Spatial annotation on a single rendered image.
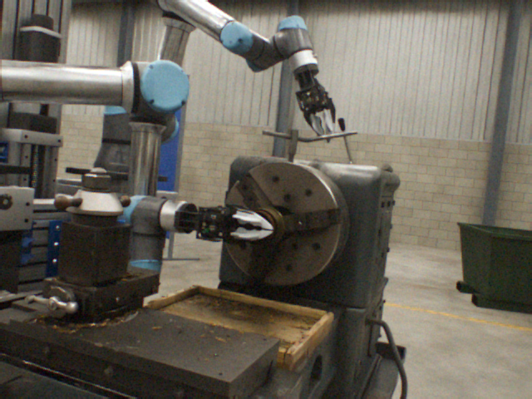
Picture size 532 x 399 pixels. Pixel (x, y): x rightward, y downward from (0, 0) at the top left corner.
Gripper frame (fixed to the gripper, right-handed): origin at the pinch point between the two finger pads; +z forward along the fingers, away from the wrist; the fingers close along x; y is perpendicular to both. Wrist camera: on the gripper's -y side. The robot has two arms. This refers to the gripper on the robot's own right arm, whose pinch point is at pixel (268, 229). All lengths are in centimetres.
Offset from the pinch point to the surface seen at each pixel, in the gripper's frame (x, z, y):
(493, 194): 20, 104, -990
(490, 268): -63, 77, -453
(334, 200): 7.3, 10.1, -15.4
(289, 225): 0.7, 2.3, -7.1
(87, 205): 5.0, -8.9, 45.2
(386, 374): -54, 21, -74
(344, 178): 13.1, 8.2, -31.1
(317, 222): 1.9, 7.5, -11.9
